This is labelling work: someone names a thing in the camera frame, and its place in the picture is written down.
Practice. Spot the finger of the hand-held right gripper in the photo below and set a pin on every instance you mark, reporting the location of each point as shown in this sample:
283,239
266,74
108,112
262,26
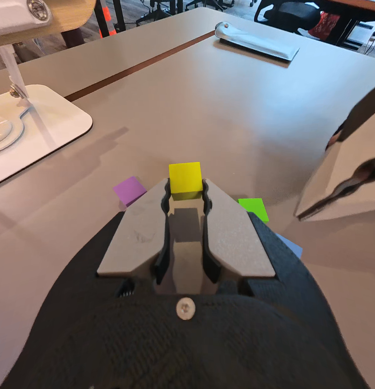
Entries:
342,170
363,206

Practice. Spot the silver metal clip plate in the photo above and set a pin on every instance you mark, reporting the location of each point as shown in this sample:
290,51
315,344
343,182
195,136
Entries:
257,42

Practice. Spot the yellow foam cube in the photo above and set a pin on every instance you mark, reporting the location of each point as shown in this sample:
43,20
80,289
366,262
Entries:
185,176

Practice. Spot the red patterned bag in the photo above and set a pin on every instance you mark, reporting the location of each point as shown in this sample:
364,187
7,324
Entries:
324,25

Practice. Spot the white document holder stand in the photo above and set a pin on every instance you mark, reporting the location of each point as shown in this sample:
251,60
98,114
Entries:
47,121

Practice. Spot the green foam cube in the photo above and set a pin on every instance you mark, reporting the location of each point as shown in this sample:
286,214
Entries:
254,208

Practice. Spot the black office chair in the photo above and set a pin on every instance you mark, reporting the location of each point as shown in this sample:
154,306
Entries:
290,15

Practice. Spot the orange traffic cone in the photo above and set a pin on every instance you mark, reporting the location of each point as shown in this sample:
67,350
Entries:
107,21

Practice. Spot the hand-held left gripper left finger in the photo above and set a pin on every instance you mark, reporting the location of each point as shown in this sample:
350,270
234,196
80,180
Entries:
135,240

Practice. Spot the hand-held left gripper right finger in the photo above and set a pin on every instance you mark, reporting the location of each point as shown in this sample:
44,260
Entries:
236,243

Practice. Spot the purple foam cube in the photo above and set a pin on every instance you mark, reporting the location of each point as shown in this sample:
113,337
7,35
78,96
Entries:
129,190

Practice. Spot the blue foam cube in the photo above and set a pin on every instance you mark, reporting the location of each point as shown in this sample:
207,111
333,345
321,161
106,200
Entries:
292,247

